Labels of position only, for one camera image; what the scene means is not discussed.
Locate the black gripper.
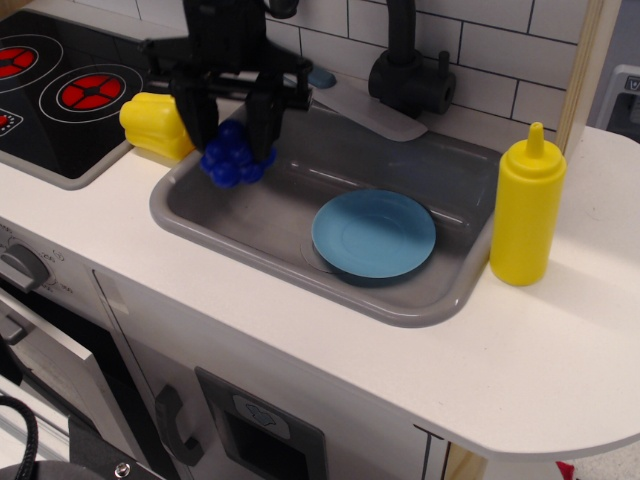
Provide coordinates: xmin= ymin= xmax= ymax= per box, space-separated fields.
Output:
xmin=139 ymin=1 xmax=313 ymax=163

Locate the blue toy blueberry cluster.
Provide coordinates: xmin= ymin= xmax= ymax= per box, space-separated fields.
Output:
xmin=199 ymin=119 xmax=277 ymax=188

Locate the blue plate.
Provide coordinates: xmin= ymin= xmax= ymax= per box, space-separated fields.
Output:
xmin=311 ymin=189 xmax=436 ymax=279

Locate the grey toy sink basin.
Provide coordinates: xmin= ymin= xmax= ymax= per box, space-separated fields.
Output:
xmin=150 ymin=105 xmax=500 ymax=328

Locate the yellow toy bell pepper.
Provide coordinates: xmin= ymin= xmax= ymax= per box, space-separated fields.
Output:
xmin=119 ymin=92 xmax=195 ymax=161

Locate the black toy stovetop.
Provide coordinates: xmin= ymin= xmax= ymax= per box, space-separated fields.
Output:
xmin=1 ymin=9 xmax=150 ymax=190

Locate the black toy faucet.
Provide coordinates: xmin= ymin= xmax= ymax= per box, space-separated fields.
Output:
xmin=368 ymin=0 xmax=456 ymax=118

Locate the grey oven knob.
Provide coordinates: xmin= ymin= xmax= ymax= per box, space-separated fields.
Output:
xmin=1 ymin=244 xmax=51 ymax=293

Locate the yellow squeeze bottle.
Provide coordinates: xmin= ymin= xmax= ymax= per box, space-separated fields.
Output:
xmin=490 ymin=122 xmax=567 ymax=286

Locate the white toy oven door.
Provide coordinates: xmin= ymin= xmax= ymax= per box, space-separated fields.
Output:
xmin=1 ymin=291 xmax=131 ymax=444

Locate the grey dispenser panel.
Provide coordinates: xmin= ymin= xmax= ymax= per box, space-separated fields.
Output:
xmin=195 ymin=367 xmax=329 ymax=479

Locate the grey appliance in background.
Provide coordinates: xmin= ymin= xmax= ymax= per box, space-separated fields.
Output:
xmin=595 ymin=64 xmax=639 ymax=143

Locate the toy knife blue handle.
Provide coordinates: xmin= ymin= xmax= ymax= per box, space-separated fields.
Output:
xmin=309 ymin=67 xmax=428 ymax=142

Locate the grey cabinet door handle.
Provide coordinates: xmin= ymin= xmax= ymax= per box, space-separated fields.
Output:
xmin=154 ymin=384 xmax=204 ymax=467

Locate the black cable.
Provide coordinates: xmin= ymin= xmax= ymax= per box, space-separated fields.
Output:
xmin=0 ymin=394 xmax=41 ymax=480

